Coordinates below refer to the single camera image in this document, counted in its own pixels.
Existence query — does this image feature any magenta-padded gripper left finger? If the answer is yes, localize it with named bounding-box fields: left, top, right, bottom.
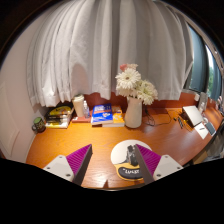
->
left=42, top=143, right=94, bottom=186

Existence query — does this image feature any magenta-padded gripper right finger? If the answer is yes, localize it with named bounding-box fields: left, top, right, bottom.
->
left=133, top=143, right=184, bottom=185

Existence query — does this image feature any grey black computer mouse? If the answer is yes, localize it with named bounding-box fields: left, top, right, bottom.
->
left=125, top=144, right=140, bottom=167

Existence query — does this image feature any white mouse pad, yellow wrist rest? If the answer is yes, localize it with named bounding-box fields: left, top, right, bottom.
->
left=110, top=139, right=153, bottom=182

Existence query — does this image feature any yellow and white book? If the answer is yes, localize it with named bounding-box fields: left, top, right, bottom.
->
left=44, top=121, right=71, bottom=129

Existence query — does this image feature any dark mug, green inside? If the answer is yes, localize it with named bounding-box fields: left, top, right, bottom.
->
left=31, top=116, right=47, bottom=134

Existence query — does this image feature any red book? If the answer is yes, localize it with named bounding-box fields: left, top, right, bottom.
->
left=71, top=115, right=92, bottom=124

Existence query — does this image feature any yellow and black book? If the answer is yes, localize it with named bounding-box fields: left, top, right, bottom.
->
left=45, top=105, right=74, bottom=118

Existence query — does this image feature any dark smartphone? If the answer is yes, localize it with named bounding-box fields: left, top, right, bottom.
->
left=204, top=121, right=218, bottom=137

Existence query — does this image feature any white ceramic vase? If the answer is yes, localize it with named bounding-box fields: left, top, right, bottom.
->
left=124, top=95, right=144, bottom=129

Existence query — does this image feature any blue book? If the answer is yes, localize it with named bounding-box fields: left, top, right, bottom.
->
left=90, top=104, right=114, bottom=126

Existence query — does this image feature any orange yellow book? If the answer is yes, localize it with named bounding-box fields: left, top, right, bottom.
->
left=102, top=105, right=126, bottom=128

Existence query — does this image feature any white flower bouquet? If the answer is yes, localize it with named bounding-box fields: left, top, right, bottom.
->
left=114, top=63, right=159, bottom=106

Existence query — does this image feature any window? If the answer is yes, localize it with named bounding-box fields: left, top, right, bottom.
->
left=184, top=24, right=224, bottom=103

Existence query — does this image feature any white pleated curtain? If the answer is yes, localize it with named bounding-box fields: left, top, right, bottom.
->
left=26, top=0, right=194, bottom=108

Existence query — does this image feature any black cable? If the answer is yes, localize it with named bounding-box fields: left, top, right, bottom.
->
left=143, top=106, right=183, bottom=128

